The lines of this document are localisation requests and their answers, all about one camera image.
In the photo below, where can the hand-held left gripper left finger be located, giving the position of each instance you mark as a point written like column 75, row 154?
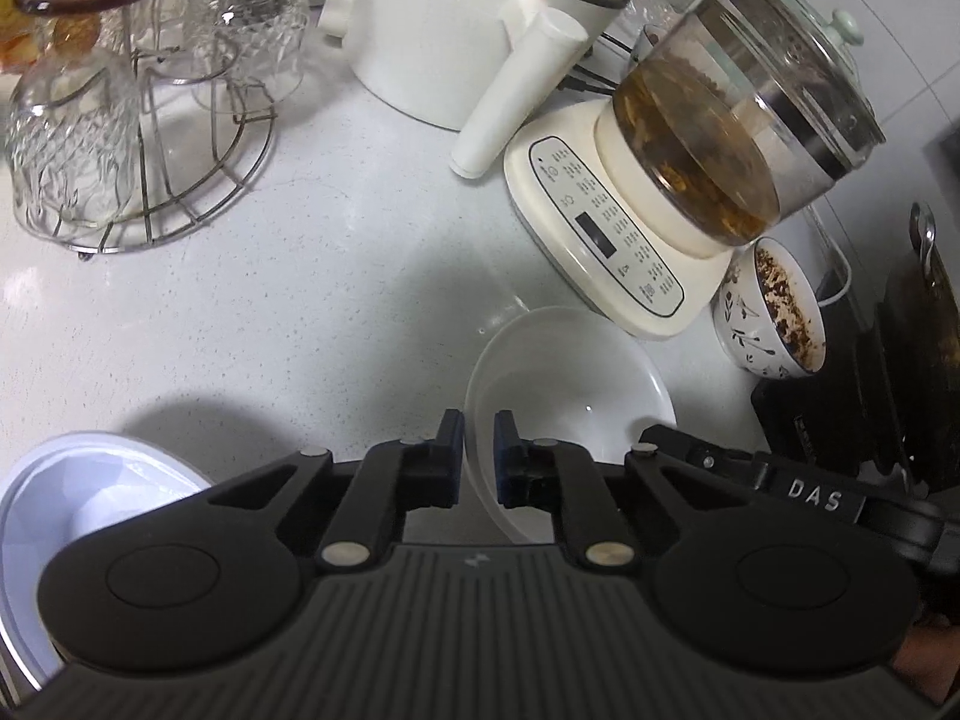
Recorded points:
column 452, row 457

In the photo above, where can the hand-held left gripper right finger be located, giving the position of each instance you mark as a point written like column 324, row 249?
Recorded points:
column 508, row 457

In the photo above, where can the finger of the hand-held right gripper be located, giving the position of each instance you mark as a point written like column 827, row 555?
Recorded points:
column 697, row 454

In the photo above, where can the white bowl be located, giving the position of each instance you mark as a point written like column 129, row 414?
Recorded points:
column 90, row 480
column 570, row 367

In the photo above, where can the person's right forearm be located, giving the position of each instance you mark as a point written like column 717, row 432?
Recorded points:
column 926, row 660

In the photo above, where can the leaf patterned bowl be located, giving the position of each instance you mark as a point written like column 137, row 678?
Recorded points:
column 742, row 330

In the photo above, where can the cream kettle base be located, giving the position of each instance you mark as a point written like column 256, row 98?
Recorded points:
column 570, row 187

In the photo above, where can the metal spoon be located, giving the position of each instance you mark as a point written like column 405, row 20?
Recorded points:
column 921, row 221

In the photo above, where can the glass kettle green lid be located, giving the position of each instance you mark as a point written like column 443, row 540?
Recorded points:
column 712, row 127

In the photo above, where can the clear patterned glass cup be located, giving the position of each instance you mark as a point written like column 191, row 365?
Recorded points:
column 71, row 142
column 247, row 37

